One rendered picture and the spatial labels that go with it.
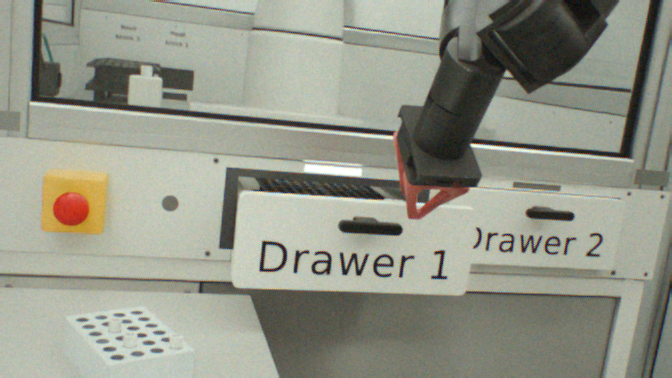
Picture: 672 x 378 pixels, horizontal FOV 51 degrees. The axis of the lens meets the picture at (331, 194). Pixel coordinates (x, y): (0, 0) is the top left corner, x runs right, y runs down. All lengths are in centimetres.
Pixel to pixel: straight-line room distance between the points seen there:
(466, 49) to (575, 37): 9
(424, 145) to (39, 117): 48
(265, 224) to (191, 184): 18
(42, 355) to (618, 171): 84
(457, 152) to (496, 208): 37
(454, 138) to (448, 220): 20
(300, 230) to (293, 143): 18
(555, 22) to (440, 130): 14
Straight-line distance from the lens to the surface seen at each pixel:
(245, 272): 80
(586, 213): 111
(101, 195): 89
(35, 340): 81
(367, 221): 78
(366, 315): 105
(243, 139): 93
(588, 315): 121
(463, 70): 62
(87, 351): 71
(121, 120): 92
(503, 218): 105
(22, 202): 95
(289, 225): 79
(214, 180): 93
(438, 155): 68
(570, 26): 62
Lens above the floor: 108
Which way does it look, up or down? 11 degrees down
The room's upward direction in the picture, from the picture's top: 7 degrees clockwise
